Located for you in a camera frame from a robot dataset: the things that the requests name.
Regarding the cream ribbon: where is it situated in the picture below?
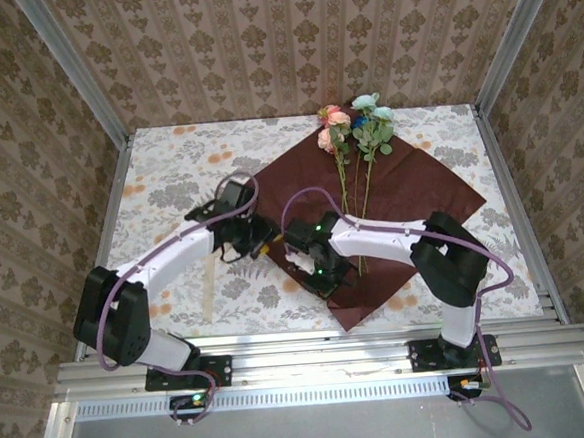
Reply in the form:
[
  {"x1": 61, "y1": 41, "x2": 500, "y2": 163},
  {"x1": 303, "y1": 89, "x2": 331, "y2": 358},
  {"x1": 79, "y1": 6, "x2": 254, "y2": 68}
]
[{"x1": 198, "y1": 253, "x2": 222, "y2": 326}]

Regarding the red wrapping paper sheet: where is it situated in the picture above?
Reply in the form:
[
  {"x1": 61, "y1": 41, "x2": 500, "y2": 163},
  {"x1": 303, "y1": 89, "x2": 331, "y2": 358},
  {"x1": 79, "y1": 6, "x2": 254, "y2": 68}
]
[{"x1": 251, "y1": 90, "x2": 497, "y2": 339}]

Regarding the pale teal artificial rose stem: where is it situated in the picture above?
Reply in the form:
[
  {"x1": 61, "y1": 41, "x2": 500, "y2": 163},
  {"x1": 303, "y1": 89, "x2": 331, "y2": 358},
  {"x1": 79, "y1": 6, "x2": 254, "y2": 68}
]
[{"x1": 348, "y1": 91, "x2": 403, "y2": 221}]

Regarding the floral fern print tablecloth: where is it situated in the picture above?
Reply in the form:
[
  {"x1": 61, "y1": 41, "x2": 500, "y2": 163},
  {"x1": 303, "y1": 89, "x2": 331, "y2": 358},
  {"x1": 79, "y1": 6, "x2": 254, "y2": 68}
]
[{"x1": 74, "y1": 99, "x2": 546, "y2": 350}]

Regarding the grey metal shelf panel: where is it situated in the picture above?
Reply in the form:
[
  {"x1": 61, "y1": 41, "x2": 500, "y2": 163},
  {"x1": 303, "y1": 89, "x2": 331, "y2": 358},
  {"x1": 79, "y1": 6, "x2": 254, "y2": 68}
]
[{"x1": 59, "y1": 383, "x2": 584, "y2": 438}]

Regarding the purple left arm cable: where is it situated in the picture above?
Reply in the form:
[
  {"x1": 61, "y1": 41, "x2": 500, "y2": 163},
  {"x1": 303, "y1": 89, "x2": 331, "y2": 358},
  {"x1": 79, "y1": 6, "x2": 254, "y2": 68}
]
[{"x1": 84, "y1": 169, "x2": 278, "y2": 435}]

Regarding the aluminium front frame rail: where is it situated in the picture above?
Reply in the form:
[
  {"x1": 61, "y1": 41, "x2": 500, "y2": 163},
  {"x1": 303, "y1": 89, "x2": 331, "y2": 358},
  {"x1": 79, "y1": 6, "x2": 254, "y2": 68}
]
[{"x1": 50, "y1": 322, "x2": 584, "y2": 403}]

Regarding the white slotted cable duct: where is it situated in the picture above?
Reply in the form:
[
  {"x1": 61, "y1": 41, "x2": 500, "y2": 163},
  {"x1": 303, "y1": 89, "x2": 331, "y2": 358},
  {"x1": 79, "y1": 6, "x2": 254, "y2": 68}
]
[{"x1": 73, "y1": 375, "x2": 450, "y2": 424}]

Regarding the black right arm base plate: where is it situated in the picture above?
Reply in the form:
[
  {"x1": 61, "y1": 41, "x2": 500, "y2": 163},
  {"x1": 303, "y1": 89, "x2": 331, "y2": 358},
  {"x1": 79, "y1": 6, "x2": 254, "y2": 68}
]
[{"x1": 407, "y1": 333, "x2": 503, "y2": 374}]

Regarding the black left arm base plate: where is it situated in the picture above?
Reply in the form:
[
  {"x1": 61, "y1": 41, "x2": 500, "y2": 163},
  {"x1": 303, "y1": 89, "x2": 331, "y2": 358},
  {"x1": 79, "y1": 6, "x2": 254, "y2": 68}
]
[{"x1": 141, "y1": 353, "x2": 236, "y2": 394}]

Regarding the aluminium table side rail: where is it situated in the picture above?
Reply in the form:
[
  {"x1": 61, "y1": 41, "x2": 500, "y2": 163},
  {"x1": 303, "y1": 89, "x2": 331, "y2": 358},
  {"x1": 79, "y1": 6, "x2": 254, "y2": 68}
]
[
  {"x1": 468, "y1": 97, "x2": 572, "y2": 332},
  {"x1": 59, "y1": 132, "x2": 151, "y2": 361}
]

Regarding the aluminium frame post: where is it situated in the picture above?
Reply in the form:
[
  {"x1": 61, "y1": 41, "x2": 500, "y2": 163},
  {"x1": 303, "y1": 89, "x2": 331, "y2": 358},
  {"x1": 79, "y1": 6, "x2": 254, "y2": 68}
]
[
  {"x1": 11, "y1": 0, "x2": 135, "y2": 152},
  {"x1": 465, "y1": 0, "x2": 574, "y2": 112}
]

